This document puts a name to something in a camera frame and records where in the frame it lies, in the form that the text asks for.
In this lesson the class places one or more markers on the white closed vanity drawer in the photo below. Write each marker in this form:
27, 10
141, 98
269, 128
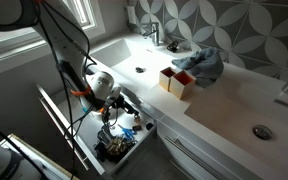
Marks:
170, 150

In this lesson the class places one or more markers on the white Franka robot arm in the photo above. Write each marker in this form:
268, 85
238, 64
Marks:
102, 85

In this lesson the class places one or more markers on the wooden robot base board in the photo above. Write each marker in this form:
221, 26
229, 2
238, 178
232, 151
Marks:
50, 165

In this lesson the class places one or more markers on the black hair claw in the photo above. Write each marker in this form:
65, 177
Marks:
173, 46

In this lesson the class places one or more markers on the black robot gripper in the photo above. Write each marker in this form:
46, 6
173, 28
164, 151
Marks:
120, 102

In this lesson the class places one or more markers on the metal sink drain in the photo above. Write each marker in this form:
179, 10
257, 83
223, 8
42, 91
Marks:
262, 132
140, 70

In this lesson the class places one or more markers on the white wall outlet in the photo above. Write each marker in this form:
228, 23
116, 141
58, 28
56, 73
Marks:
131, 14

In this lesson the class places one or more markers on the black round lid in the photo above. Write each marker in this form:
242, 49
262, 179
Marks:
149, 126

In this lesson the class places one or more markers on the dark tortoiseshell hair claw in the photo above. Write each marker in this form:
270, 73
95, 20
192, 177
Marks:
117, 146

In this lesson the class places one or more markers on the white double sink countertop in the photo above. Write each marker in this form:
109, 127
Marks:
217, 110

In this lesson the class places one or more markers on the blue grey towel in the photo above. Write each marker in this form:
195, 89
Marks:
204, 65

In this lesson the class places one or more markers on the tan wooden box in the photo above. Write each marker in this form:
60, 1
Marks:
166, 78
181, 86

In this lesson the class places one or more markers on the white framed window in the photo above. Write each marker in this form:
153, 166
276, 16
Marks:
84, 13

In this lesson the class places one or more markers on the navy and yellow card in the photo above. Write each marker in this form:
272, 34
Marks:
137, 127

